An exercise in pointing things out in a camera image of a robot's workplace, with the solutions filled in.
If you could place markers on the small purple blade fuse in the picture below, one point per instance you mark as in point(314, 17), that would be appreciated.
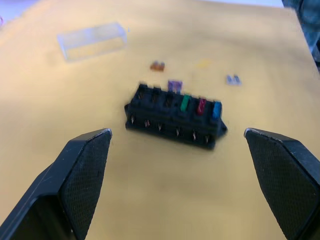
point(175, 85)

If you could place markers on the yellow table mat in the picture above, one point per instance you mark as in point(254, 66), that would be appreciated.
point(162, 187)

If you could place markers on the small red blade fuse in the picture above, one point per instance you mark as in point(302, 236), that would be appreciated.
point(201, 107)

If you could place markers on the small grey blade fuse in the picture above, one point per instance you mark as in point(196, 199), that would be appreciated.
point(233, 80)

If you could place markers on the dark blue-grey object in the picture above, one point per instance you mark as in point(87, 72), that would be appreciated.
point(307, 22)

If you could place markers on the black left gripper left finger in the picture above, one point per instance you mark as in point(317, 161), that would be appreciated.
point(75, 180)

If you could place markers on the clear plastic fuse box cover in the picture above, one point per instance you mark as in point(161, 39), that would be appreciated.
point(92, 41)

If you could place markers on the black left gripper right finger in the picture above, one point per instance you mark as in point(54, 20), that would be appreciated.
point(287, 180)

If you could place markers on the small blue blade fuse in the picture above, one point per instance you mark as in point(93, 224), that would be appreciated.
point(216, 110)

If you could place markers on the small green blade fuse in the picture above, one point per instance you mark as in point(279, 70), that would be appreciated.
point(185, 103)

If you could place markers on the black fuse box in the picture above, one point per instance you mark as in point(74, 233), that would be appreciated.
point(160, 115)

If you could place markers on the small orange blade fuse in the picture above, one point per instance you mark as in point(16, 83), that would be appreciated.
point(157, 66)

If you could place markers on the small yellow blade fuse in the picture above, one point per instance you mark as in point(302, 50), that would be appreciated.
point(204, 63)

